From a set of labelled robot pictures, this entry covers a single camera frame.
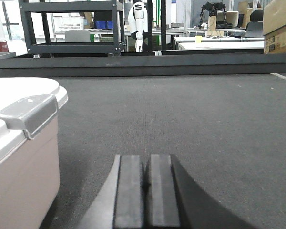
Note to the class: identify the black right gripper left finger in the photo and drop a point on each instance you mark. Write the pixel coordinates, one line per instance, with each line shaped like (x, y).
(119, 204)

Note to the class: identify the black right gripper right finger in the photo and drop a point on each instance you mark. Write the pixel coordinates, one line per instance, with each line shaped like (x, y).
(175, 201)

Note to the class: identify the white lidded storage bin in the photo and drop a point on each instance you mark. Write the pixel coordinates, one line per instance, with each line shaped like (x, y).
(29, 158)

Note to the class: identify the black metal shelf cart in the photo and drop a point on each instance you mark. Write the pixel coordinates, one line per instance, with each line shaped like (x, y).
(115, 7)

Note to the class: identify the white desk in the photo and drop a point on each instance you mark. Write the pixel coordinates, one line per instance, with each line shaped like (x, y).
(222, 43)

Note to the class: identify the yellow cup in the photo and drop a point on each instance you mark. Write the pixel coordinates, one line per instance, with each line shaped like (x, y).
(198, 39)

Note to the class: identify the white humanoid robot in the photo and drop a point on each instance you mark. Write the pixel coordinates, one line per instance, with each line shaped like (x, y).
(138, 22)

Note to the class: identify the black office chair background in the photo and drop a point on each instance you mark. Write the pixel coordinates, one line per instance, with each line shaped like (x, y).
(256, 21)

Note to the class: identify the white basket crate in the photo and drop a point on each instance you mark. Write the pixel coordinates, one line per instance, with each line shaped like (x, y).
(68, 23)

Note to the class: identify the red box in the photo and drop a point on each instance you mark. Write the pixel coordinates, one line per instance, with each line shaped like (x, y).
(4, 46)

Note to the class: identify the cardboard boxes stack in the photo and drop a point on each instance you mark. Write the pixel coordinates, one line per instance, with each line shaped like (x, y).
(274, 27)

